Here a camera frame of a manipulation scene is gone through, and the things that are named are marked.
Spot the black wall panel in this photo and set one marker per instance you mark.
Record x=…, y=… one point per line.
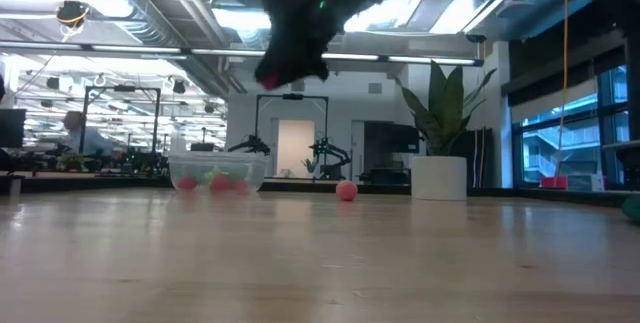
x=470, y=158

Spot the pink toy peach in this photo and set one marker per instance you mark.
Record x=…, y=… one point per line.
x=346, y=190

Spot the clear plastic tupperware container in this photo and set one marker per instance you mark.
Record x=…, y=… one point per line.
x=220, y=160

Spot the long ceiling light bar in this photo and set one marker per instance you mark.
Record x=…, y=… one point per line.
x=135, y=49

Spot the white plant pot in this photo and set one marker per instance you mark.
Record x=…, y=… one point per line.
x=439, y=178

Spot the black cabinet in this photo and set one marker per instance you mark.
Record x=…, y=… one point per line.
x=390, y=148

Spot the red bin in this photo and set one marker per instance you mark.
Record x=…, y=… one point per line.
x=554, y=182

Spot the ceiling security camera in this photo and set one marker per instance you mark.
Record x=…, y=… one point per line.
x=476, y=38

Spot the black background robot arm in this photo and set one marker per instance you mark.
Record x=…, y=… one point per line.
x=252, y=144
x=330, y=155

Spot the white box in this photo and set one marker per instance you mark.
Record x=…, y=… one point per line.
x=586, y=182

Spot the black gantry frame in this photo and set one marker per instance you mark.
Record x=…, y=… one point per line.
x=120, y=88
x=292, y=96

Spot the person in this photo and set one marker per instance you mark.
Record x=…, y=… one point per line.
x=85, y=135

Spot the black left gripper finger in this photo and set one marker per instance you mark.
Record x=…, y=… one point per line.
x=307, y=70
x=267, y=65

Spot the white door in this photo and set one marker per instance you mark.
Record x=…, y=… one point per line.
x=295, y=148

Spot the black aluminium table frame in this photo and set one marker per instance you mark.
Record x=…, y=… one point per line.
x=300, y=186

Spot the green toy lettuce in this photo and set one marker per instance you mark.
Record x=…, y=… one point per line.
x=217, y=172

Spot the green snake plant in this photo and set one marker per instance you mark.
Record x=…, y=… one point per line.
x=445, y=108

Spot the silver ceiling duct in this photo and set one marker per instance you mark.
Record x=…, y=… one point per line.
x=150, y=28

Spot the black monitor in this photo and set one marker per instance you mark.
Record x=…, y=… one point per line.
x=12, y=128

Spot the small potted plant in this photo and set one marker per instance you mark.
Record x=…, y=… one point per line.
x=71, y=162

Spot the small red toy fruit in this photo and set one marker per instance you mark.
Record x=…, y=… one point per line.
x=270, y=82

